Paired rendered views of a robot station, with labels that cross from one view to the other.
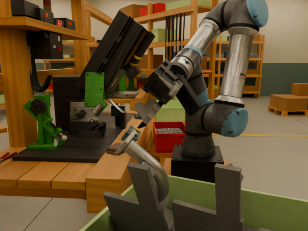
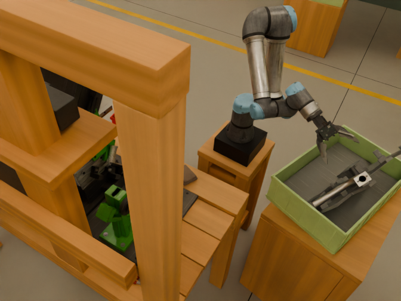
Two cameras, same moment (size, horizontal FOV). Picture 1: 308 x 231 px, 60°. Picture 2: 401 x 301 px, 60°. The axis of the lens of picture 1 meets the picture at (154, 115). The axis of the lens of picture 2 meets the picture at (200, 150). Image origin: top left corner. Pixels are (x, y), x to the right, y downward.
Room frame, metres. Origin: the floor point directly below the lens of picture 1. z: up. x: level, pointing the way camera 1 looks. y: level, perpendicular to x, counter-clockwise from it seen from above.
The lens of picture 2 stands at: (0.79, 1.17, 2.20)
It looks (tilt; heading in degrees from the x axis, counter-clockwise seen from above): 45 degrees down; 292
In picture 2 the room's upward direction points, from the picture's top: 5 degrees clockwise
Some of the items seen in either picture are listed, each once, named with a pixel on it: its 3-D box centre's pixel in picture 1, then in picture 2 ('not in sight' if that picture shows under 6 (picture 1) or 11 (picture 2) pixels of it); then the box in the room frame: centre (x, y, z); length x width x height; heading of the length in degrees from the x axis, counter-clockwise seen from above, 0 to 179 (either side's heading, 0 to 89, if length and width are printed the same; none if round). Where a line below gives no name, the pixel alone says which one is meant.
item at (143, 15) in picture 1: (157, 68); not in sight; (5.02, -0.06, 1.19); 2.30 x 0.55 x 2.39; 36
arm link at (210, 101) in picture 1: (200, 114); (245, 108); (1.12, -0.20, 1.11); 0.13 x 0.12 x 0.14; 40
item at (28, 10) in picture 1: (25, 10); (48, 104); (1.45, 0.66, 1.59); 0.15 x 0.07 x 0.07; 175
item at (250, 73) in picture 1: (216, 66); not in sight; (9.94, -2.28, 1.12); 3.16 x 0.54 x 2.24; 86
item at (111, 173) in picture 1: (133, 140); (117, 150); (1.70, 0.13, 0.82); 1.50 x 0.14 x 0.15; 175
